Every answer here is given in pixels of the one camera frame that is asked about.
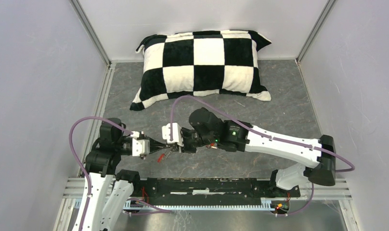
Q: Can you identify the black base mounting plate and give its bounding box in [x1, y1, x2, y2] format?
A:
[131, 178, 301, 206]

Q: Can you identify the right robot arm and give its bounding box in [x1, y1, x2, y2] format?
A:
[177, 107, 336, 196]

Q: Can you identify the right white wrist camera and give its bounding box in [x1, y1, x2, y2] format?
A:
[161, 123, 184, 147]

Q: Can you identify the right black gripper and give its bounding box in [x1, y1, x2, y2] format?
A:
[171, 128, 218, 154]

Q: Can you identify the metal keyring with red handle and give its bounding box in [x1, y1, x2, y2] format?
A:
[157, 144, 178, 163]

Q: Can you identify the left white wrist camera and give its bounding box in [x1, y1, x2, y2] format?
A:
[130, 131, 150, 158]

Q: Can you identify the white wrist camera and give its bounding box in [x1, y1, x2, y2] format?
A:
[130, 131, 150, 158]
[161, 123, 184, 147]

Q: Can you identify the black white checkered pillow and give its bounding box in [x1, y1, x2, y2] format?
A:
[130, 30, 271, 111]

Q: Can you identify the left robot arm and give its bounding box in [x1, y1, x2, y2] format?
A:
[69, 116, 169, 231]

